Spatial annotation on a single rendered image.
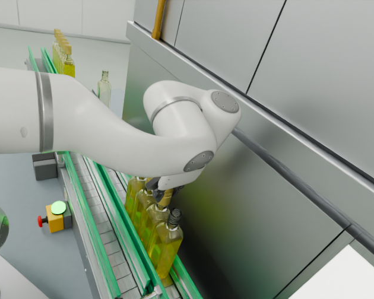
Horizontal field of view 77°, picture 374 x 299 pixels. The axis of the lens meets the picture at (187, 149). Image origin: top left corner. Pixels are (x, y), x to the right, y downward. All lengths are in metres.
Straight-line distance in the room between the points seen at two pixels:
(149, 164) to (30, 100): 0.13
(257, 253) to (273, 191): 0.16
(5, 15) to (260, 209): 6.08
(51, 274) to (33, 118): 0.71
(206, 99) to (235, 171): 0.23
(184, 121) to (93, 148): 0.11
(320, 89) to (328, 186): 0.16
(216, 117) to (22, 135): 0.24
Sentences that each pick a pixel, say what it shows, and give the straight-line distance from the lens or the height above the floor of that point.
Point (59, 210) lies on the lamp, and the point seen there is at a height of 0.85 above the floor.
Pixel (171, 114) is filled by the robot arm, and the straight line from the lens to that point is 0.31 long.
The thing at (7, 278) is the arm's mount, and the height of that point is 0.81.
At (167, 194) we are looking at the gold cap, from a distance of 0.56.
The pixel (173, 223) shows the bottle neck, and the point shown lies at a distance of 0.56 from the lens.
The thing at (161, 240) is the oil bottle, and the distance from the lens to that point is 0.60.
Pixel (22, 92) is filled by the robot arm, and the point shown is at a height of 1.44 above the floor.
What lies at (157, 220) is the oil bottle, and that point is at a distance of 0.61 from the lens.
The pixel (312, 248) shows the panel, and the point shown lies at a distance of 0.49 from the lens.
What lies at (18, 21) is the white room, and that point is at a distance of 6.30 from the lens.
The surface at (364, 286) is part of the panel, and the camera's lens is 0.49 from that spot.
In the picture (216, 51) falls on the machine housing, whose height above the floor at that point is 1.45.
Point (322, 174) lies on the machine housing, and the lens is 0.45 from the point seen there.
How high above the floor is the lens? 1.56
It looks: 33 degrees down
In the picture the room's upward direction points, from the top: 18 degrees clockwise
